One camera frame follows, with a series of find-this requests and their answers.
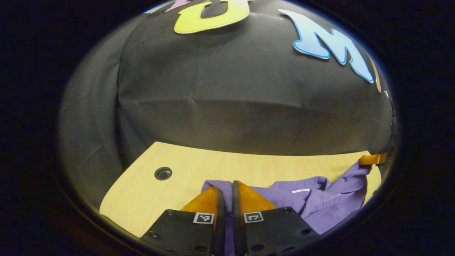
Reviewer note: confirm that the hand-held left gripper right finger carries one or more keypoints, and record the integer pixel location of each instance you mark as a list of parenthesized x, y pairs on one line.
[(238, 231)]

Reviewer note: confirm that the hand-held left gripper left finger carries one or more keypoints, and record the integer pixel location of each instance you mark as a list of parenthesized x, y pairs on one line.
[(219, 227)]

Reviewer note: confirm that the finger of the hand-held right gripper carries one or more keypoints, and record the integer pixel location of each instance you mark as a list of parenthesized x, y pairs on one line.
[(373, 159)]

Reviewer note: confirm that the purple button shirt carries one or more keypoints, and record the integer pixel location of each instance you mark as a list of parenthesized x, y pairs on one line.
[(320, 206)]

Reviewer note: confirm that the black backdrop cloth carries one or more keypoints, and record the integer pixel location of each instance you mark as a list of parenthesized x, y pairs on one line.
[(231, 89)]

